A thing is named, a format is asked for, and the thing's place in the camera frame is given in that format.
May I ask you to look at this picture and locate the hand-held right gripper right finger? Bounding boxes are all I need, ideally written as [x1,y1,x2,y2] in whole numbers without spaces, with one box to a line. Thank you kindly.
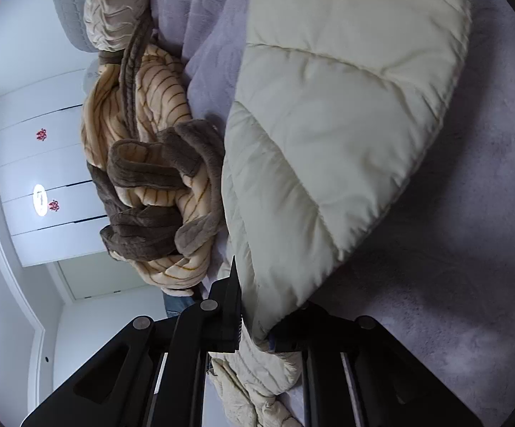
[269,300,483,427]

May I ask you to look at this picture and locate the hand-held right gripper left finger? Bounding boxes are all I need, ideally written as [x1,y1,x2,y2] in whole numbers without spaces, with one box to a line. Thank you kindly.
[21,255,243,427]

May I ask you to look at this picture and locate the cream puffer jacket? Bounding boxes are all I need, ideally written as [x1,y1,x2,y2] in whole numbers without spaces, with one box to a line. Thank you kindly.
[208,0,472,427]

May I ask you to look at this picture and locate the blue jeans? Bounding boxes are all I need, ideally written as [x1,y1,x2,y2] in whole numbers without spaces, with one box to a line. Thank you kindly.
[164,291,202,318]

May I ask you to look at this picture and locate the purple plush blanket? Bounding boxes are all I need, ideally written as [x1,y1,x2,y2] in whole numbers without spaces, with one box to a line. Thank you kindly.
[151,0,515,427]

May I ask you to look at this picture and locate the white wardrobe doors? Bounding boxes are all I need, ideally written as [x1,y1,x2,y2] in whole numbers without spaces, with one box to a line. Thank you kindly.
[0,56,111,268]

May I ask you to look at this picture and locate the cream quilted pillow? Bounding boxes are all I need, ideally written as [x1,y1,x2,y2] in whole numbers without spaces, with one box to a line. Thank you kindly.
[83,0,155,53]

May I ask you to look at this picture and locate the grey quilted pillow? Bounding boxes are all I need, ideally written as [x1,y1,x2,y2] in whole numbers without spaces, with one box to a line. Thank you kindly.
[41,0,95,52]

